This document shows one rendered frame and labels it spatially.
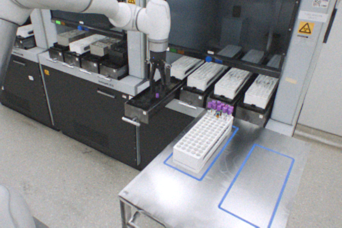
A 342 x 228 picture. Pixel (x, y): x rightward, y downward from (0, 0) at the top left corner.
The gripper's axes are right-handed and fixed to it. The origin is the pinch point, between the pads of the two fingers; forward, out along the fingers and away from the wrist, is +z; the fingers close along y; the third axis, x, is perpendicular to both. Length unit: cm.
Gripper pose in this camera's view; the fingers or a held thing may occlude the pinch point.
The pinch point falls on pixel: (157, 88)
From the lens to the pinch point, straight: 135.5
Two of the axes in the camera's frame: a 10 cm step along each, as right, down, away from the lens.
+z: -0.2, 8.6, 5.1
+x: -5.1, 4.3, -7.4
